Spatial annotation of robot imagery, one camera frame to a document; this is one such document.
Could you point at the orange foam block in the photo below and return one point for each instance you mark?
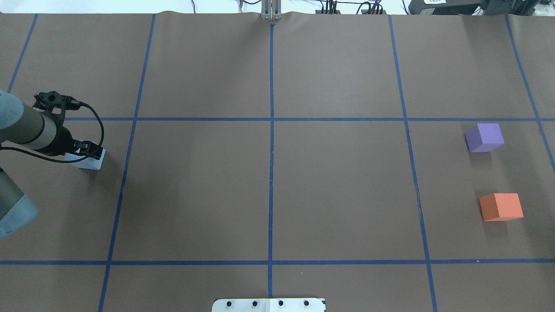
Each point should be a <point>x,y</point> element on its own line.
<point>501,207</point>

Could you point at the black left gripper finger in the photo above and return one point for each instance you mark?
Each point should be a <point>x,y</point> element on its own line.
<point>94,153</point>
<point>86,146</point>

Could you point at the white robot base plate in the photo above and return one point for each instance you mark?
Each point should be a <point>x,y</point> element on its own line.
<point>270,305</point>

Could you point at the purple foam block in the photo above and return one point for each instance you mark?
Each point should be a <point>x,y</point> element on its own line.
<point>484,137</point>

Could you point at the aluminium frame post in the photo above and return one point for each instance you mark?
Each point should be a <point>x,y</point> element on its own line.
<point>271,10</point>

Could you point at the light blue foam block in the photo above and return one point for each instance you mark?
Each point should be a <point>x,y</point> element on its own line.
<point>91,163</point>

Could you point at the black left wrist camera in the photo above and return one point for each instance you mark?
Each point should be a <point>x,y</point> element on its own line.
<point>48,101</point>

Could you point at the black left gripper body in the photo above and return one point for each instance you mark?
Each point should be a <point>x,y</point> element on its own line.
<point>63,141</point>

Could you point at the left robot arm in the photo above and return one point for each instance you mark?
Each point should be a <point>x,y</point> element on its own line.
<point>39,131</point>

